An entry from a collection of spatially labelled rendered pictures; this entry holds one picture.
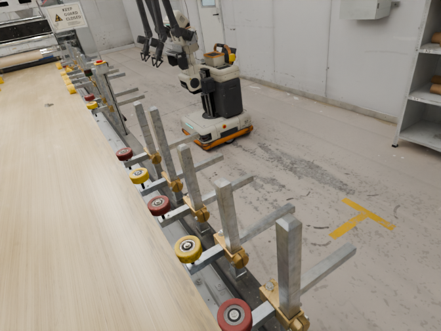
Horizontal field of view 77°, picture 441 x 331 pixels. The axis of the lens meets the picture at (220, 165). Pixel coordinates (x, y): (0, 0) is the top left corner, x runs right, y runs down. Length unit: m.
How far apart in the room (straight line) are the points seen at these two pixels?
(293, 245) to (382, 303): 1.33
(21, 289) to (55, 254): 0.12
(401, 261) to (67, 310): 1.77
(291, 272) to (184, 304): 0.28
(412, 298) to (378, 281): 0.17
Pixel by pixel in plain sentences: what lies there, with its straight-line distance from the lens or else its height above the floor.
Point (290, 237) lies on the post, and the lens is 0.53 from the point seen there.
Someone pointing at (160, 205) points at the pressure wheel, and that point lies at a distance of 1.02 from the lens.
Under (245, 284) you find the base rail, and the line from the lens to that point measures 0.99.
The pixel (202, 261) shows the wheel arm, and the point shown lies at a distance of 0.91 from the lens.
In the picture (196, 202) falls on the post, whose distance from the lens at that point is 1.03.
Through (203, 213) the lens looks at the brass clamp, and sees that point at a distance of 1.04.
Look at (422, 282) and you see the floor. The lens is 2.00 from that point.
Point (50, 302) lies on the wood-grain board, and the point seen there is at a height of 0.90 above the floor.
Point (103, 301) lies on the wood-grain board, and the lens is 0.84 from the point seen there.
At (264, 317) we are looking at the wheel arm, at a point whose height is 0.84.
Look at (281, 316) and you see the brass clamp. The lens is 0.78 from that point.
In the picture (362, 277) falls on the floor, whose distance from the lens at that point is 1.92.
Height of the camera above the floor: 1.53
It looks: 33 degrees down
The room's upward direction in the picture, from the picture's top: 10 degrees counter-clockwise
